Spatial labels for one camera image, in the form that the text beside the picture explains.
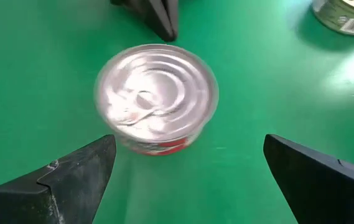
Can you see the red label can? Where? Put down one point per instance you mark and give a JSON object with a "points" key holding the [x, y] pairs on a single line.
{"points": [[155, 93]]}

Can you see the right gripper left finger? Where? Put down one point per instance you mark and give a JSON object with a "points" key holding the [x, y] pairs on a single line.
{"points": [[40, 202]]}

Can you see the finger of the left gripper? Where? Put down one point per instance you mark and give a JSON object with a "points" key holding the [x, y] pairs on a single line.
{"points": [[151, 12], [172, 15]]}

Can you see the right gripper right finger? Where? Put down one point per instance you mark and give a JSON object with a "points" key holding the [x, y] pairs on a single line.
{"points": [[326, 196]]}

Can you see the green label can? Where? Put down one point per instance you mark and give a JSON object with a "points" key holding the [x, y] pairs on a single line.
{"points": [[341, 15]]}

